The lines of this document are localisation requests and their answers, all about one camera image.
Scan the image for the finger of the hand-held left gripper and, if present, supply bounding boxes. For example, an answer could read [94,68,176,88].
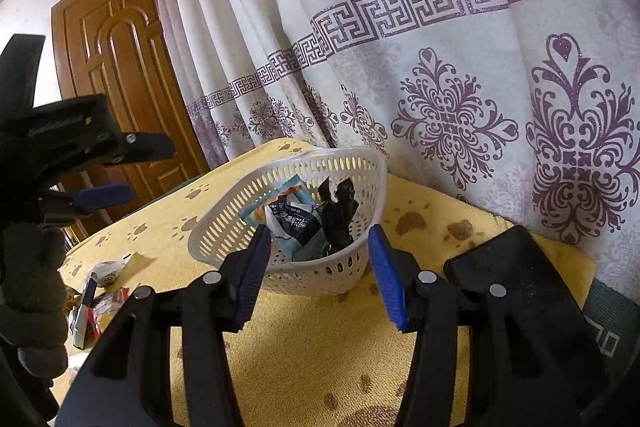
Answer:
[117,131,176,168]
[72,184,135,216]

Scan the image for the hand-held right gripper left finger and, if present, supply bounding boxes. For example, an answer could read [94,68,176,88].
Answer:
[54,223,272,427]

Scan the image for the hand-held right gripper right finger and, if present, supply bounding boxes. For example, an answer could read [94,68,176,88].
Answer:
[368,223,585,427]

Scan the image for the white plastic basket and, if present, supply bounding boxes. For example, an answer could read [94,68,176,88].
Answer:
[187,146,389,297]

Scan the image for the person's left hand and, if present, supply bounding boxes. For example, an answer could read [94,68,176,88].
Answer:
[0,219,69,389]

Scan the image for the navy white snack packet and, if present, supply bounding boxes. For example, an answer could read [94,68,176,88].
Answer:
[264,201,326,264]

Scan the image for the light blue snack packet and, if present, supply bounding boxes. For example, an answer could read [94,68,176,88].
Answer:
[240,175,314,229]

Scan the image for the white green snack packet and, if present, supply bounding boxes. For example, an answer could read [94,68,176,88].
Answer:
[90,255,132,289]

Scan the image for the yellow paw print blanket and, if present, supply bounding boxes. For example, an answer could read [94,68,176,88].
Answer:
[50,138,599,427]

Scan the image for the black snack packet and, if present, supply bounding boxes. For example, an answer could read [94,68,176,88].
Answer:
[318,179,362,254]

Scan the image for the brown wooden door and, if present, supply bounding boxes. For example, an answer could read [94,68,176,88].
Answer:
[51,0,212,220]

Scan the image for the snack packets on table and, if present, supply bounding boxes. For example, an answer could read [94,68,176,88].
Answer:
[69,276,102,351]

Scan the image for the white purple patterned curtain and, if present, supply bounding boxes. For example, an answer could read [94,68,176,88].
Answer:
[142,0,640,304]

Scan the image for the dark green table cover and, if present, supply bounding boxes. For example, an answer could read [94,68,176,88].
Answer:
[582,279,640,389]

